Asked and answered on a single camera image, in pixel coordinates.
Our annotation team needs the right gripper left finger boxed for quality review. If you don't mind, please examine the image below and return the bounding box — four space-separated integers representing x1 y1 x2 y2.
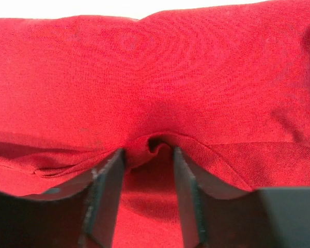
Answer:
0 149 125 247

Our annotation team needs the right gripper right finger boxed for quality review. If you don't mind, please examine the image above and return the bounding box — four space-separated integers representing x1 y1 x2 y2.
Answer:
174 147 310 247

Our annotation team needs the dark red t-shirt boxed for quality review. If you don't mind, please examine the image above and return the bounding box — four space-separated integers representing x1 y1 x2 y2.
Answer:
0 1 310 247

